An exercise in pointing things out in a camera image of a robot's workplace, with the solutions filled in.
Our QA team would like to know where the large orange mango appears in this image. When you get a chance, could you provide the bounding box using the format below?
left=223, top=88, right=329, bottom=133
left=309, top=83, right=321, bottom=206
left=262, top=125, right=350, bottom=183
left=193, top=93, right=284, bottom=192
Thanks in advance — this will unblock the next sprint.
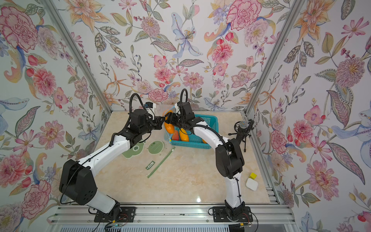
left=164, top=110, right=175, bottom=134

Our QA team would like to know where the clear zip-top bag blue zipper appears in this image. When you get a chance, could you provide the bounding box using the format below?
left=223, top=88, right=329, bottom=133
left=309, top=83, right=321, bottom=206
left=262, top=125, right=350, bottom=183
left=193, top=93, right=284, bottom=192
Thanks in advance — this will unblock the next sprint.
left=162, top=105, right=175, bottom=142

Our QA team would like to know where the small yellow mango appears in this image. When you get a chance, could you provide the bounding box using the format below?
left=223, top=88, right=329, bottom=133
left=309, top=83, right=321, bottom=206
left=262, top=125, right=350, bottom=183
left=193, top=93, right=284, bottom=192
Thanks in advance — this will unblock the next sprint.
left=179, top=129, right=189, bottom=142

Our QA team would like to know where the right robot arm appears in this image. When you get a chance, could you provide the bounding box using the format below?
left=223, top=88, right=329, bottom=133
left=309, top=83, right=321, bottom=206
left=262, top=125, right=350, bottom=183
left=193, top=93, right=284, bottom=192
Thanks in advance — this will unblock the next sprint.
left=165, top=101, right=252, bottom=221

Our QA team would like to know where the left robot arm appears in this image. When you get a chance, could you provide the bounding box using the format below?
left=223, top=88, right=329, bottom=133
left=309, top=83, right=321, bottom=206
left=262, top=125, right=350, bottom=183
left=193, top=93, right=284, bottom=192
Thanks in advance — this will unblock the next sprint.
left=59, top=109, right=165, bottom=217

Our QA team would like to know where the small red-yellow mango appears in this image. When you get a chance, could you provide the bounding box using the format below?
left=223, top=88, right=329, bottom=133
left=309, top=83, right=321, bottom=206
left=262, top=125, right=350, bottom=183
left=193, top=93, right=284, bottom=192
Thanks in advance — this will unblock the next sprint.
left=172, top=130, right=180, bottom=141

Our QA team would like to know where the teal plastic basket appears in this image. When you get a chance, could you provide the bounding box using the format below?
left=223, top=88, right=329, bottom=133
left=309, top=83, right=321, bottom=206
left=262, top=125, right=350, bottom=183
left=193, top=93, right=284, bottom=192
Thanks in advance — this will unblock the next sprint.
left=164, top=114, right=219, bottom=149

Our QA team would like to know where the small yellow cube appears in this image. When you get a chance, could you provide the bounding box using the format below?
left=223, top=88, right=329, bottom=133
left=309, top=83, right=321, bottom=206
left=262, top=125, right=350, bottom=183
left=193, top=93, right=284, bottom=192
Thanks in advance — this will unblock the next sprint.
left=249, top=173, right=257, bottom=179

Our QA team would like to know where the white rounded box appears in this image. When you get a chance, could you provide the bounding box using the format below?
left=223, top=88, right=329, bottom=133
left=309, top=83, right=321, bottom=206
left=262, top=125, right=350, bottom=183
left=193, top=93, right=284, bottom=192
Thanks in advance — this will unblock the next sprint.
left=245, top=178, right=259, bottom=191

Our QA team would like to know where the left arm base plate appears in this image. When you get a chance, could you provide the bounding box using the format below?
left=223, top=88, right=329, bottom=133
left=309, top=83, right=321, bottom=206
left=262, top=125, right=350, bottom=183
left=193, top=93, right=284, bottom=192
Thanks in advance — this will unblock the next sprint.
left=94, top=206, right=137, bottom=223

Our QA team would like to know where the left aluminium corner post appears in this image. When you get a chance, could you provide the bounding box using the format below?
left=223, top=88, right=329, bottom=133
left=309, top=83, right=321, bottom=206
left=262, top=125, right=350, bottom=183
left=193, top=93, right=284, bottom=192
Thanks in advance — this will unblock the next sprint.
left=41, top=0, right=113, bottom=116

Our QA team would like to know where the aluminium corner post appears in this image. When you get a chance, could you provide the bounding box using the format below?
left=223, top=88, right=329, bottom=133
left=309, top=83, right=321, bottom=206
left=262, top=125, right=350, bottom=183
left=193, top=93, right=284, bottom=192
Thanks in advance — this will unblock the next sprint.
left=41, top=0, right=113, bottom=116
left=244, top=1, right=304, bottom=118

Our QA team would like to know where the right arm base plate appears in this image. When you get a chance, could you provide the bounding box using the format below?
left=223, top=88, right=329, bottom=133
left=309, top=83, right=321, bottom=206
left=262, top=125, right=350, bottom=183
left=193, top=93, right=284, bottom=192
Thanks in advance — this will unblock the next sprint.
left=208, top=206, right=254, bottom=223

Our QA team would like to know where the aluminium rail front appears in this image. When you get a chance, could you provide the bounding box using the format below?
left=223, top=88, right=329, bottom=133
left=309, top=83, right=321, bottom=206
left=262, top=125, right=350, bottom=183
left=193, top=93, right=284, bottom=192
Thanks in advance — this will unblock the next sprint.
left=47, top=204, right=296, bottom=225

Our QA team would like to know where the right aluminium corner post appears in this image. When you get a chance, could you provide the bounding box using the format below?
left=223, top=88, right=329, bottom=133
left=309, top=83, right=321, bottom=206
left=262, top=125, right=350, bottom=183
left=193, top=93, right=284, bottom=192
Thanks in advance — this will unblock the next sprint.
left=244, top=1, right=304, bottom=118

